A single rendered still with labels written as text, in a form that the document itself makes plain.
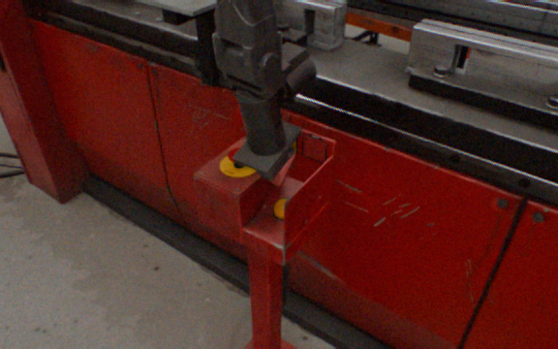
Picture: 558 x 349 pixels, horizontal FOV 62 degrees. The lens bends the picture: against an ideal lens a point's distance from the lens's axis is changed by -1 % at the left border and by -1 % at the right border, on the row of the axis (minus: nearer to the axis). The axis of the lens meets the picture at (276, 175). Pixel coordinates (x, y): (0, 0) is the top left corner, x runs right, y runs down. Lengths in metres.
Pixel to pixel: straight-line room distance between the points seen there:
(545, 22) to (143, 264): 1.42
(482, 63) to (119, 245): 1.41
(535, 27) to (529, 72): 0.27
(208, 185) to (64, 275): 1.09
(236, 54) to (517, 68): 0.53
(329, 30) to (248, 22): 0.51
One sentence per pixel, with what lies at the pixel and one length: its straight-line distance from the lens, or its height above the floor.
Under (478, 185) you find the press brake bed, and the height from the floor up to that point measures 0.76.
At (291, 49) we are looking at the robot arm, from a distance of 0.69.
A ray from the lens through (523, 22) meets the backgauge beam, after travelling 1.19.
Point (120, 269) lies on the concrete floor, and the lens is 1.79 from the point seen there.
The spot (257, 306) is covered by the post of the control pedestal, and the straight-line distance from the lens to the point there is 1.10.
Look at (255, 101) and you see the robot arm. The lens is 0.64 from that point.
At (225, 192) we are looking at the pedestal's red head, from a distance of 0.81.
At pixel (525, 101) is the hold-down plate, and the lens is 0.91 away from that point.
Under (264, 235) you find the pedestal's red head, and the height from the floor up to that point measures 0.70.
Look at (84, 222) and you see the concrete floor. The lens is 2.02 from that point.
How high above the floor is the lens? 1.29
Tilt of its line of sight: 38 degrees down
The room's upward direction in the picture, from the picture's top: straight up
